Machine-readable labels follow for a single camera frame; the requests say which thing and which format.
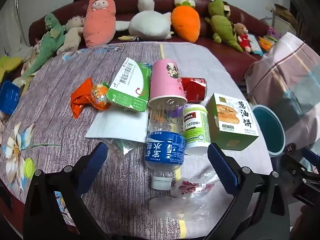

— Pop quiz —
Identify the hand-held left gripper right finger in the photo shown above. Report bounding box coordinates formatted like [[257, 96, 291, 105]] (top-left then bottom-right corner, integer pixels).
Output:
[[205, 142, 290, 240]]

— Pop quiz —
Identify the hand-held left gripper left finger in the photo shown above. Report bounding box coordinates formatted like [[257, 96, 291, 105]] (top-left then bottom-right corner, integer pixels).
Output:
[[23, 142, 110, 240]]

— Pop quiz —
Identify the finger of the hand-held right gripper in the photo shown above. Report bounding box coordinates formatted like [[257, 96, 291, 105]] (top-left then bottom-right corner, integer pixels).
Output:
[[280, 151, 312, 178], [301, 147, 320, 167]]

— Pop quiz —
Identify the clear plastic wrapper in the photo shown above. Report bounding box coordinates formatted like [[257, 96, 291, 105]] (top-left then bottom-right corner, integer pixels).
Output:
[[104, 139, 139, 165]]

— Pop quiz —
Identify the white paper napkin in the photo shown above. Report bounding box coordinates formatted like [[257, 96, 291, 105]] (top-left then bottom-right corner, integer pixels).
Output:
[[85, 105, 150, 142]]

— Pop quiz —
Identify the white green supplement bottle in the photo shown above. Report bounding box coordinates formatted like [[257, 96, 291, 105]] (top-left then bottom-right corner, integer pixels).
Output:
[[184, 104, 211, 155]]

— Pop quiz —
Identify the blue plastic bin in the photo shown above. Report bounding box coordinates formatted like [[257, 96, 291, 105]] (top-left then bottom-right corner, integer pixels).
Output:
[[251, 104, 286, 157]]

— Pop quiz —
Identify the green food box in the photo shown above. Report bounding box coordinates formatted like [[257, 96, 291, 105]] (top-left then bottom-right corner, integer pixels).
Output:
[[205, 93, 259, 151]]

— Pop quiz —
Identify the clear red print plastic bag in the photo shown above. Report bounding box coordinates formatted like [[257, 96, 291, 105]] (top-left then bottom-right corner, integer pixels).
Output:
[[149, 169, 225, 220]]

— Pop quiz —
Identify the clear blue label water bottle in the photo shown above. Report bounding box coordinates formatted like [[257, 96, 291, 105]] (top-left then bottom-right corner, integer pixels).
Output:
[[144, 97, 188, 190]]

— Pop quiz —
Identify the orange snack wrapper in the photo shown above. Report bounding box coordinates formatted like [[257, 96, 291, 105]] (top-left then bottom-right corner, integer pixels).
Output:
[[70, 78, 94, 119]]

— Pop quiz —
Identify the red soda can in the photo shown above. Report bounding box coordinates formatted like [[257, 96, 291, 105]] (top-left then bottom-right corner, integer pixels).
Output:
[[180, 77, 208, 103]]

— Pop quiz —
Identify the green white medicine box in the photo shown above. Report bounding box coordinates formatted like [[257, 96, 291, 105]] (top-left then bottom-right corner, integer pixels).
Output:
[[106, 58, 152, 112]]

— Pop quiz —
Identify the pink paper cup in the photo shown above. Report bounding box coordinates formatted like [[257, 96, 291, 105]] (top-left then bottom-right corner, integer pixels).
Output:
[[148, 59, 188, 108]]

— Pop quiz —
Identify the floral tablecloth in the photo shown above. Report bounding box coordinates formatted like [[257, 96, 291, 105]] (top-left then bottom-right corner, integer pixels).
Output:
[[0, 42, 273, 230]]

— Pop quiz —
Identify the plaid blanket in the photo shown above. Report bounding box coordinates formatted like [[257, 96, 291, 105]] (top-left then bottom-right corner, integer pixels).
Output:
[[244, 32, 320, 155]]

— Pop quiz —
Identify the blue plastic basket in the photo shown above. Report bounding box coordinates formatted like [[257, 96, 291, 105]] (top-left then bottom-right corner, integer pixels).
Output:
[[0, 80, 21, 115]]

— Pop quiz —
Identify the beige doll plush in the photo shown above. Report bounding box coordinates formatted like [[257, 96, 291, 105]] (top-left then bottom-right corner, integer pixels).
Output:
[[56, 15, 85, 55]]

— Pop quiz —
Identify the long green dinosaur plush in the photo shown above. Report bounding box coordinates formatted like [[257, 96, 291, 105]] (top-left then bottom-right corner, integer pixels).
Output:
[[12, 13, 67, 85]]

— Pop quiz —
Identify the yellow plush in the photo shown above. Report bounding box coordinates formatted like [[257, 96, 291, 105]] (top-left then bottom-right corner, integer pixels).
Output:
[[0, 56, 23, 83]]

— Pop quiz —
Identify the brown teddy bear plush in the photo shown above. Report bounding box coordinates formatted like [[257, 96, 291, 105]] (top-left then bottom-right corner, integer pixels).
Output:
[[234, 23, 252, 53]]

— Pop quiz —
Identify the pink carrot bunny plush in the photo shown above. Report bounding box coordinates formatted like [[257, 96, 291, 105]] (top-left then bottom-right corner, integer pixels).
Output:
[[83, 0, 117, 48]]

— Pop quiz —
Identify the olive green dinosaur plush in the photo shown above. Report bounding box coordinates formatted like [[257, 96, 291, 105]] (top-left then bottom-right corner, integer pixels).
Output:
[[204, 0, 243, 53]]

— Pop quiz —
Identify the cardboard box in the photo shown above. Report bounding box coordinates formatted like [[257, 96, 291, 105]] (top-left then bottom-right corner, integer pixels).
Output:
[[271, 4, 295, 34]]

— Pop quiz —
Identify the white duck plush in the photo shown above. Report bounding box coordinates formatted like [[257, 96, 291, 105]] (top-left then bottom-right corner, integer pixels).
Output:
[[115, 0, 174, 42]]

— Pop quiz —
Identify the orange carrot bunny plush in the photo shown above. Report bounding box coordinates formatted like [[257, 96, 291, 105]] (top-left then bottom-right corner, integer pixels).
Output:
[[171, 0, 200, 43]]

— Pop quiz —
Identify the dark red leather sofa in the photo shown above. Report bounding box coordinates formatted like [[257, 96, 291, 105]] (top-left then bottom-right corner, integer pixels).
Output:
[[29, 0, 273, 80]]

